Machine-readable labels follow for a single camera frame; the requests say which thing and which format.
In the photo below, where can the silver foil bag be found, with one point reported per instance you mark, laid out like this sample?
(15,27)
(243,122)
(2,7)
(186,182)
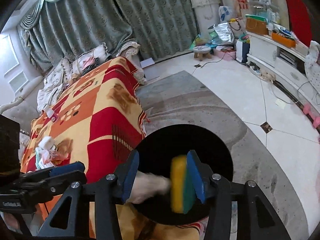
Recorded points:
(224,33)

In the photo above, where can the red orange patterned blanket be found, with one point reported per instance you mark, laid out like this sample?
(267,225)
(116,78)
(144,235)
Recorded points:
(99,121)

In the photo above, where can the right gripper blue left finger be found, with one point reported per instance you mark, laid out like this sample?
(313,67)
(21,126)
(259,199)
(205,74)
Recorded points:
(126,174)

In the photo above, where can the yellow green sponge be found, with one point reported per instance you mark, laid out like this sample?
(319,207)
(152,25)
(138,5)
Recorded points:
(182,193)

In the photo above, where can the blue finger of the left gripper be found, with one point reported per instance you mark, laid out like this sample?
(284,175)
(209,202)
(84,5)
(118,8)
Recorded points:
(51,181)
(57,171)

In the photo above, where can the small round wooden stool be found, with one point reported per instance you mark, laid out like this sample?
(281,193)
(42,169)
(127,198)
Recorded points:
(202,52)

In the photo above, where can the grey oval floor rug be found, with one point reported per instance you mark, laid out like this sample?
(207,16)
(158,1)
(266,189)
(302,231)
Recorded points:
(183,114)

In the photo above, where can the pink dumbbell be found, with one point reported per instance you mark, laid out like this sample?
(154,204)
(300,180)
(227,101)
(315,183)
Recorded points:
(312,117)

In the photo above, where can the beige embroidered pillow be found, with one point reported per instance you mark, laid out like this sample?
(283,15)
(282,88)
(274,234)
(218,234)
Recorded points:
(100,52)

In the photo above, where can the white tufted headboard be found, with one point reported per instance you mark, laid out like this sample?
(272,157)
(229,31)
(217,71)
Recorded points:
(23,109)

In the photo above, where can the white spotted baby doll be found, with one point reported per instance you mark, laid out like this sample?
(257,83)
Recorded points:
(312,67)

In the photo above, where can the white pill bottle red label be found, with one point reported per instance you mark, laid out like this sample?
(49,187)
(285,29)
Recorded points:
(52,115)

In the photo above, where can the brown paper shopping bag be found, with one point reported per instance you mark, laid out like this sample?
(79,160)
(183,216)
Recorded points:
(256,26)

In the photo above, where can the orange tray on cabinet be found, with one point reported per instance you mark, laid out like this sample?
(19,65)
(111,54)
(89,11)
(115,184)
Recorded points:
(283,40)

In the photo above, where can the black round trash bin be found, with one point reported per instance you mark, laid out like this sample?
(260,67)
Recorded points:
(164,153)

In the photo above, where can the green patterned curtain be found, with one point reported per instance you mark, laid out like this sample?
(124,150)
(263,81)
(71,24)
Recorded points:
(55,29)

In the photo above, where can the white tv cabinet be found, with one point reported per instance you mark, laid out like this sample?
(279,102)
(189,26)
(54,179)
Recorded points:
(286,65)

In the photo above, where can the red cloth on television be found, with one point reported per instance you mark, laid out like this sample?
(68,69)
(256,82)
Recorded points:
(299,21)

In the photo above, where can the white folded tissue roll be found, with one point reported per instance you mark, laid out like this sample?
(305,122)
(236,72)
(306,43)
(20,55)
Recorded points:
(46,143)

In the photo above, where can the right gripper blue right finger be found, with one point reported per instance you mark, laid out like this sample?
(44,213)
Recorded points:
(201,175)

